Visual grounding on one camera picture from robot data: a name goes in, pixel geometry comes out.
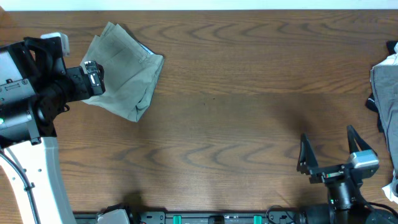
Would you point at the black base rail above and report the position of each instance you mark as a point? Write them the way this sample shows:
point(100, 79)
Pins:
point(217, 217)

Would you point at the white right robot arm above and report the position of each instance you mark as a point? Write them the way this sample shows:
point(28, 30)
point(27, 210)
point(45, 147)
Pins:
point(343, 181)

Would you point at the grey folded garment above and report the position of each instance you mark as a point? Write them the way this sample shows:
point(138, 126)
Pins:
point(387, 99)

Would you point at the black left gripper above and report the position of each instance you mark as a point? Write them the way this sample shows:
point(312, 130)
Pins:
point(81, 91)

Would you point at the white cloth at edge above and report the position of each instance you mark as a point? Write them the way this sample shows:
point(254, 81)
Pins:
point(390, 189)

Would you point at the khaki shorts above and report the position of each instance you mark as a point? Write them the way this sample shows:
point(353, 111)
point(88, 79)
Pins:
point(131, 72)

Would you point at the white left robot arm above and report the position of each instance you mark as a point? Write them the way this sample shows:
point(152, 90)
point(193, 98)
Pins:
point(29, 147)

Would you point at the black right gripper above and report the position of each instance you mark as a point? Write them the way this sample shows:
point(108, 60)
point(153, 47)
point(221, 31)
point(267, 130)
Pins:
point(308, 162)

